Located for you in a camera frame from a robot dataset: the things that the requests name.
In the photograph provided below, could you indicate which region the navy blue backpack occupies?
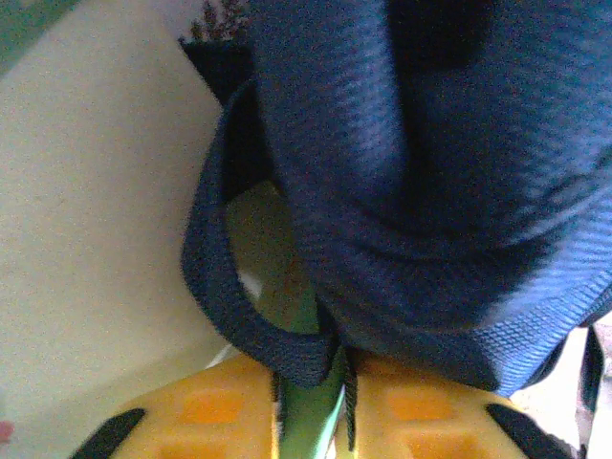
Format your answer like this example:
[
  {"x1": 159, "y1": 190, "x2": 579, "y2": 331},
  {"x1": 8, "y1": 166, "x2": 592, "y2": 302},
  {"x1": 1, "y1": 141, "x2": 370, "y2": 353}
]
[{"x1": 179, "y1": 0, "x2": 612, "y2": 412}]

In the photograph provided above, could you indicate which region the pale green notebook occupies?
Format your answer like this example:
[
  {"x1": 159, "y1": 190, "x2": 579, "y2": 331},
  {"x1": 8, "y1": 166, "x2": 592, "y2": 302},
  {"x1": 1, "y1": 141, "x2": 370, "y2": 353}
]
[{"x1": 0, "y1": 0, "x2": 250, "y2": 431}]

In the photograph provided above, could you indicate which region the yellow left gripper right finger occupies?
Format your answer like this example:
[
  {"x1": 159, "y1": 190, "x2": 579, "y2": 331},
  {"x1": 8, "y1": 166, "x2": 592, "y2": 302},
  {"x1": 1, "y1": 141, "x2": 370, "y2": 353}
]
[{"x1": 334, "y1": 358, "x2": 575, "y2": 459}]

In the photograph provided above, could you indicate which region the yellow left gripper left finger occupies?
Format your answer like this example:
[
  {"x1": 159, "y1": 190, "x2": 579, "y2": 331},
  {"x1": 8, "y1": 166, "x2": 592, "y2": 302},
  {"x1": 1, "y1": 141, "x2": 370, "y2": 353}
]
[{"x1": 71, "y1": 356, "x2": 283, "y2": 459}]

